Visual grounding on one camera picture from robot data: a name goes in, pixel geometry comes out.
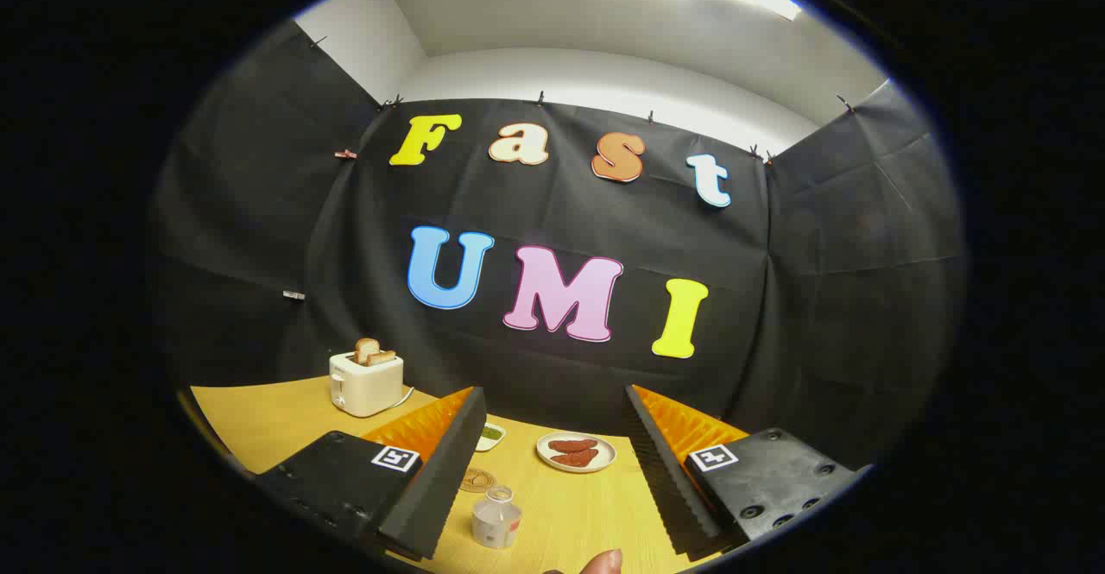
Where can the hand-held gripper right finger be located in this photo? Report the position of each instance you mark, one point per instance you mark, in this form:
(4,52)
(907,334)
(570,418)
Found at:
(665,479)

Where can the toast slice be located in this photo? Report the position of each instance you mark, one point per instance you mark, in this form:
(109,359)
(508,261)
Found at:
(366,349)
(384,356)

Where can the cream toaster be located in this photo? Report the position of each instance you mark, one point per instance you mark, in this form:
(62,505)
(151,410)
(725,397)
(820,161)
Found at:
(367,388)

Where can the clear juice bottle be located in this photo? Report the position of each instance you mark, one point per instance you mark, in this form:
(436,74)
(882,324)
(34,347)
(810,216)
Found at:
(495,522)

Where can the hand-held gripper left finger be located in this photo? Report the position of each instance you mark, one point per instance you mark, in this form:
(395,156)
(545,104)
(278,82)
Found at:
(440,479)

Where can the wooden table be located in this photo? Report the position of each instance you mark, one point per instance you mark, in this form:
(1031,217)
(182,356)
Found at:
(570,514)

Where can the round wooden coaster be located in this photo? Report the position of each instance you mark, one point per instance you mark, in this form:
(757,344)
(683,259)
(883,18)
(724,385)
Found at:
(477,480)

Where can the reddish meat piece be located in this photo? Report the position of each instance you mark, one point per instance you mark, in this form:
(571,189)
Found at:
(572,445)
(577,458)

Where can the round white plate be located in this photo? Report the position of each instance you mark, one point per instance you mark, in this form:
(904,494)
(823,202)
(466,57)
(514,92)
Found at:
(604,457)

